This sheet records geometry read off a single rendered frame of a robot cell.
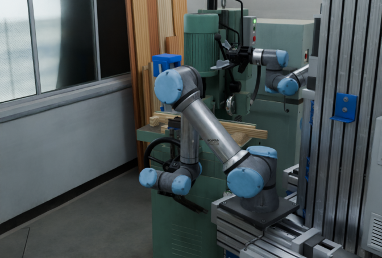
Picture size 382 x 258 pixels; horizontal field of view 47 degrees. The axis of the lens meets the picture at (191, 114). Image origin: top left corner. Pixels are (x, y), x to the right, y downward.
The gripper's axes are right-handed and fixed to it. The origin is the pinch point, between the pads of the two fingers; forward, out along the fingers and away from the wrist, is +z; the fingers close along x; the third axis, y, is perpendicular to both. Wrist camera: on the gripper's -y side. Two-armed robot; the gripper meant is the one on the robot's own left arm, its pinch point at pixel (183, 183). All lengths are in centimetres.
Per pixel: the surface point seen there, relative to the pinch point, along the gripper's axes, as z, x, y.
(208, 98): 22, -7, -48
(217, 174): 21.9, 6.6, -9.4
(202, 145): 14.9, -2.0, -21.4
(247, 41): 29, 5, -84
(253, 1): 204, -64, -206
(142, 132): 14.0, -36.7, -23.1
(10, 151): 36, -148, 1
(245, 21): 23, 3, -94
